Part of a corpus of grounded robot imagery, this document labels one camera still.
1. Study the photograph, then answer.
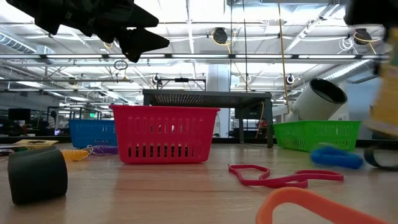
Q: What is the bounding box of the red plastic basket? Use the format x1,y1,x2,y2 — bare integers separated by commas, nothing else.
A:
109,105,221,165

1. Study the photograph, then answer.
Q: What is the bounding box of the black background station frame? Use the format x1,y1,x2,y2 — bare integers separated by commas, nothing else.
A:
46,106,102,138

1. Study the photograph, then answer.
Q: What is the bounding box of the black background gantry frame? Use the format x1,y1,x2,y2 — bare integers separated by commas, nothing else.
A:
156,77,207,93

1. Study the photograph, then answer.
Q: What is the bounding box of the purple coil wristband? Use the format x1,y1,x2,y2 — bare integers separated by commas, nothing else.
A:
86,144,119,156

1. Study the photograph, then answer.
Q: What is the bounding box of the person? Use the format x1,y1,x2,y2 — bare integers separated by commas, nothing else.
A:
49,110,59,135

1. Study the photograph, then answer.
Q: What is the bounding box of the white cable bundle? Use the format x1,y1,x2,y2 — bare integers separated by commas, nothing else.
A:
338,37,355,55

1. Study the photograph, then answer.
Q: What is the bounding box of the orange rubber band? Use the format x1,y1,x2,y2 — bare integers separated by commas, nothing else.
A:
255,186,391,224

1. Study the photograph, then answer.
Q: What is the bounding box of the blue plastic basket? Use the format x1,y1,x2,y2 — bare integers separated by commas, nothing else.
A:
68,119,118,149

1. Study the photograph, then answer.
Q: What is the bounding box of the black background monitor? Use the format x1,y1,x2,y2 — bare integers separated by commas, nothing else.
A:
7,108,32,122

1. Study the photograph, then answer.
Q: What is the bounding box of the small black cylinder block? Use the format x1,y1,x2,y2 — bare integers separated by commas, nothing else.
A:
7,148,68,205

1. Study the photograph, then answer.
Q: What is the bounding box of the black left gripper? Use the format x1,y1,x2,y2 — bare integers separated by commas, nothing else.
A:
58,0,170,63

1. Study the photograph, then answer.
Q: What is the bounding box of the blue coil wristband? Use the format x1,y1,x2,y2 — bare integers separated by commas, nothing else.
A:
310,145,364,170

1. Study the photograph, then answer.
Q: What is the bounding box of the black hanging cable with coil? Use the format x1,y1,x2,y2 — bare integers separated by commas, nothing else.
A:
241,0,249,94

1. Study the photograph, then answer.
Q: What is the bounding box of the green plastic basket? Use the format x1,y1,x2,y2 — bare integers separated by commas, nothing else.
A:
272,120,362,153

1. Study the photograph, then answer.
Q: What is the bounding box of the yellow product card package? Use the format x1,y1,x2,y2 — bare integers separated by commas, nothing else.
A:
363,26,398,138
14,139,59,147

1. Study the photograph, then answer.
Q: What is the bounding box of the red rubber band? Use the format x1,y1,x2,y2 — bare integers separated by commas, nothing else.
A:
228,164,345,189

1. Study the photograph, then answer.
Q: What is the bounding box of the grey perforated metal riser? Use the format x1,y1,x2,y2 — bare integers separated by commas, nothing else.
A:
142,89,274,148

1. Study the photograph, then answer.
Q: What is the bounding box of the long ceiling light rail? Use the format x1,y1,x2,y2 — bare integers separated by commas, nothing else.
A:
0,53,389,60

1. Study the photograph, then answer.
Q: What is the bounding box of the yellow coil wristband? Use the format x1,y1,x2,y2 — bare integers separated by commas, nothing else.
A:
60,148,94,162

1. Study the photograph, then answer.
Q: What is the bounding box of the silver ventilation duct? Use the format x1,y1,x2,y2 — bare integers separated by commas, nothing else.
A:
320,58,383,83
0,30,55,54

